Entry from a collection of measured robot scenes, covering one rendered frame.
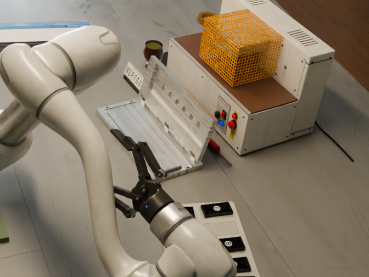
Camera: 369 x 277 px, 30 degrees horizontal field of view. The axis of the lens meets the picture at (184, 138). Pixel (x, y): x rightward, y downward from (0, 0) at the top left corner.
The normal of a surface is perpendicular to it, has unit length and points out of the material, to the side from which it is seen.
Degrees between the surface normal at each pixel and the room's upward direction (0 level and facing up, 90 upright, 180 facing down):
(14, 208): 0
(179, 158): 0
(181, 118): 76
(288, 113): 90
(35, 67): 19
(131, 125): 0
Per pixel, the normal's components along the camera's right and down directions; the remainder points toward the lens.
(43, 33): 0.11, -0.78
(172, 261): -0.48, -0.22
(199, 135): -0.80, 0.06
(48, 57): 0.26, -0.52
